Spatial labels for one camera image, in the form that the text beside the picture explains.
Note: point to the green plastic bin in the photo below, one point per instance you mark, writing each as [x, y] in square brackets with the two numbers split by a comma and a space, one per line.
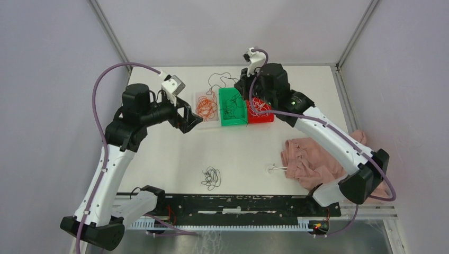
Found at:
[233, 109]

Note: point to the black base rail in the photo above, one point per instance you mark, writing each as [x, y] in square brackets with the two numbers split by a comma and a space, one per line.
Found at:
[240, 210]

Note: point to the pink cloth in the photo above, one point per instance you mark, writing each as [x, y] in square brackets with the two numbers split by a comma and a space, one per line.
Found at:
[309, 163]

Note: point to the red plastic bin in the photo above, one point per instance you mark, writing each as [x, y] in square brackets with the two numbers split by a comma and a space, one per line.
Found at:
[260, 106]

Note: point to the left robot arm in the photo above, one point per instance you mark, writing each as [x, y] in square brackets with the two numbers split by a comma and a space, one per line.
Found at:
[96, 221]

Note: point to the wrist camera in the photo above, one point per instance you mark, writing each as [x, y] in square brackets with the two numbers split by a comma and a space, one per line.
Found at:
[256, 59]
[172, 86]

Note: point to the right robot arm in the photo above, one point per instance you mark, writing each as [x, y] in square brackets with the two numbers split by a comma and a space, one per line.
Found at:
[365, 168]

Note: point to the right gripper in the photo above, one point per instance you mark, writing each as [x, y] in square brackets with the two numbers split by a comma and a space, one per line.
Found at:
[243, 83]

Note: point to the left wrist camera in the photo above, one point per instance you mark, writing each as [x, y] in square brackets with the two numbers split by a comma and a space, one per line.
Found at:
[172, 86]

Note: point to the clear plastic bin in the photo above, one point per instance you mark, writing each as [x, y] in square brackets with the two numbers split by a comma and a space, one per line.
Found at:
[206, 105]

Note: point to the blue cable duct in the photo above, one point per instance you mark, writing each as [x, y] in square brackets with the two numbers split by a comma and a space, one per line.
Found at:
[146, 223]

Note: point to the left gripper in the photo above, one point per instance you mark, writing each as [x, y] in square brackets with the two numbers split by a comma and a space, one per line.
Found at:
[181, 123]

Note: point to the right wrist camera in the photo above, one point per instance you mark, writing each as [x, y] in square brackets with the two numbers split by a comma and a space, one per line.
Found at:
[256, 59]

